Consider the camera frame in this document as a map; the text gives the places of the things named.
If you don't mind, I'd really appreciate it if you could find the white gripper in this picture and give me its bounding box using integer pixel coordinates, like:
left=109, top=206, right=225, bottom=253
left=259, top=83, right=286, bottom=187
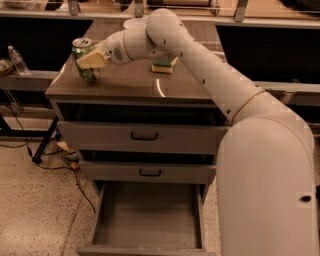
left=76, top=30, right=133, bottom=69

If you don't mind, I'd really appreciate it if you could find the green soda can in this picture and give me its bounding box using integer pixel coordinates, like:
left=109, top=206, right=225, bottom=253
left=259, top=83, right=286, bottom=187
left=72, top=37, right=96, bottom=83

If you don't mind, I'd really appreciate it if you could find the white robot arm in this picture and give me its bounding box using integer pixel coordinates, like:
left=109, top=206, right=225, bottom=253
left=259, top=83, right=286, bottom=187
left=77, top=9, right=319, bottom=256

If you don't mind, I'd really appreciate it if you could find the grey drawer cabinet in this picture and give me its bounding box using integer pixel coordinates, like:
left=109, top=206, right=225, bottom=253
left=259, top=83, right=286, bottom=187
left=46, top=59, right=229, bottom=189

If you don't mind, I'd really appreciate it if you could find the top grey drawer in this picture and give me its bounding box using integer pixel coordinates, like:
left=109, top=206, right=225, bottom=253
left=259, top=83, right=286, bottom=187
left=58, top=121, right=228, bottom=154

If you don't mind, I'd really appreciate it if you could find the middle grey drawer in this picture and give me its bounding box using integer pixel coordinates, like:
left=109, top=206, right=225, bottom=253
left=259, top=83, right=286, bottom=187
left=80, top=161, right=216, bottom=184

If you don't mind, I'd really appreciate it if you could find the bottom grey open drawer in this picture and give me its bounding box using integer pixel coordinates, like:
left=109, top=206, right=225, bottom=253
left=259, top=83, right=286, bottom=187
left=77, top=182, right=215, bottom=256

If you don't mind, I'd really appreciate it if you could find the white ceramic bowl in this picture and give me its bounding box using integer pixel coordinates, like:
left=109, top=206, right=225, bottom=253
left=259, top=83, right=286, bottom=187
left=123, top=17, right=147, bottom=29

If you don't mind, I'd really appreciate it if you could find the green and yellow sponge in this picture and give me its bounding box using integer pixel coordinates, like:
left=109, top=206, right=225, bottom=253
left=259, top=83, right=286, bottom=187
left=151, top=56, right=177, bottom=74

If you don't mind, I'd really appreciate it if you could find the clear plastic water bottle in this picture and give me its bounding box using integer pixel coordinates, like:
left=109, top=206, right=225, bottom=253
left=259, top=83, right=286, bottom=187
left=8, top=45, right=29, bottom=75

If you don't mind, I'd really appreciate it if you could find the round dish on shelf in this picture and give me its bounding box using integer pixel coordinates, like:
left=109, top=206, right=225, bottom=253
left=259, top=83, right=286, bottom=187
left=0, top=59, right=14, bottom=77

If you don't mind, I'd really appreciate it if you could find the black table leg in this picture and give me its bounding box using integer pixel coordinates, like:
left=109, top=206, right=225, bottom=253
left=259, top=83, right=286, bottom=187
left=32, top=117, right=59, bottom=164

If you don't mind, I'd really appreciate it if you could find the black floor cable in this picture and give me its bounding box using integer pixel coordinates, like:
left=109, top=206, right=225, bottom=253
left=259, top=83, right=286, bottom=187
left=0, top=103, right=97, bottom=214

